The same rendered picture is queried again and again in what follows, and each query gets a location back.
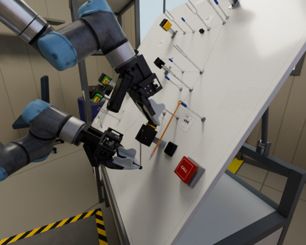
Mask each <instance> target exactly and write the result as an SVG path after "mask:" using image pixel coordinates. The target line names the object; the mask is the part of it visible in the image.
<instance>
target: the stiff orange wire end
mask: <svg viewBox="0 0 306 245"><path fill-rule="evenodd" d="M180 101H181V102H180V103H179V102H178V106H177V108H176V110H175V111H174V113H173V115H172V117H171V119H170V121H169V123H168V125H167V127H168V126H169V124H170V122H171V120H172V118H173V116H174V114H175V112H176V111H177V109H178V107H179V105H180V104H181V103H182V100H180ZM167 127H166V128H165V130H164V132H163V134H162V136H161V138H160V140H159V142H158V143H157V145H156V147H155V149H154V151H153V152H152V154H151V157H153V155H154V152H155V151H156V149H157V147H158V145H159V143H160V141H161V139H162V137H163V135H164V134H165V132H166V129H167ZM151 157H150V159H151ZM150 159H149V160H150Z"/></svg>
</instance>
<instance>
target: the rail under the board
mask: <svg viewBox="0 0 306 245"><path fill-rule="evenodd" d="M100 165H101V169H102V173H103V177H104V180H105V183H106V187H107V190H108V194H109V197H110V201H111V204H112V208H113V211H114V215H115V219H116V222H117V225H118V229H119V233H120V236H121V240H122V244H123V245H130V243H129V240H128V236H127V233H126V230H125V227H124V224H123V221H122V218H121V215H120V212H119V209H118V205H117V202H116V199H115V196H114V193H113V190H112V187H111V184H110V181H109V178H108V174H107V171H106V168H105V166H104V165H102V164H100Z"/></svg>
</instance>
